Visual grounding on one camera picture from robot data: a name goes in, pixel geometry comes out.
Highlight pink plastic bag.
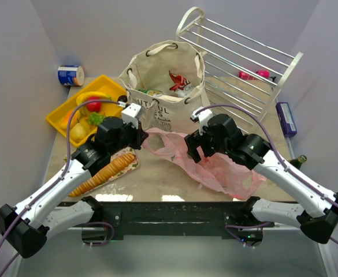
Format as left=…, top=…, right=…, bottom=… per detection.
left=142, top=128, right=266, bottom=199

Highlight green toy grapes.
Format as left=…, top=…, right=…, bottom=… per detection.
left=88, top=112, right=106, bottom=126

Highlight red toy apple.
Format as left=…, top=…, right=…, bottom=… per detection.
left=86, top=96, right=102, bottom=113

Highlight yellow toy lemon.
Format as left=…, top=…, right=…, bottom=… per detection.
left=70, top=123, right=88, bottom=143

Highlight yellow plastic tray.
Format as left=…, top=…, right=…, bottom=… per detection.
left=46, top=75, right=127, bottom=147

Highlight green chips bag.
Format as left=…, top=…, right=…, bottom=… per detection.
left=139, top=89, right=165, bottom=98

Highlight yellow toy banana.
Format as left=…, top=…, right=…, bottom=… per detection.
left=76, top=91, right=111, bottom=116

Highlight orange toy mango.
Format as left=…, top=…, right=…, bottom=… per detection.
left=59, top=110, right=80, bottom=130

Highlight red white snack packet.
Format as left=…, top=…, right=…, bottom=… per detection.
left=169, top=71, right=195, bottom=98

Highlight beige canvas tote bag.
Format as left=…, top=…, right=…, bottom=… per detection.
left=118, top=40, right=210, bottom=134

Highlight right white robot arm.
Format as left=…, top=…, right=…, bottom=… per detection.
left=185, top=110, right=338, bottom=244

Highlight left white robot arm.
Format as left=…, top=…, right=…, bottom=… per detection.
left=0, top=115, right=148, bottom=259

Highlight row of round crackers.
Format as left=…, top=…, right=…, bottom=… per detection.
left=69, top=152, right=135, bottom=197

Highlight floral rectangular plate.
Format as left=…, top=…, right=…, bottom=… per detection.
left=106, top=147, right=139, bottom=183

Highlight dark toy plum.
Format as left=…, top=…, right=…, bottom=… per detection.
left=117, top=95, right=128, bottom=103

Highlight white metal rack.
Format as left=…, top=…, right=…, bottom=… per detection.
left=176, top=7, right=303, bottom=121

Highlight pink packet behind rack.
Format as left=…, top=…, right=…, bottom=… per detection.
left=238, top=71, right=257, bottom=80

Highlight purple box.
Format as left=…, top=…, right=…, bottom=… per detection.
left=276, top=102, right=297, bottom=137

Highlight blue white tissue roll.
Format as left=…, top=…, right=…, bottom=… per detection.
left=57, top=65, right=85, bottom=87

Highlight green glass bottle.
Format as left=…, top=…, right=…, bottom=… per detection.
left=288, top=155, right=307, bottom=170

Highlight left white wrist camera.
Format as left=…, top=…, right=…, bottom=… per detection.
left=118, top=101, right=144, bottom=129

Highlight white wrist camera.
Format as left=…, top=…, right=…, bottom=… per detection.
left=118, top=101, right=144, bottom=129
left=190, top=107, right=213, bottom=134

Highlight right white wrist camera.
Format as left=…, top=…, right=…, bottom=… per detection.
left=190, top=107, right=213, bottom=134

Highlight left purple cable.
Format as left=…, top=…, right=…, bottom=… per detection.
left=0, top=99, right=123, bottom=277

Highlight black base frame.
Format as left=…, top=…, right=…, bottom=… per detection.
left=55, top=197, right=275, bottom=246

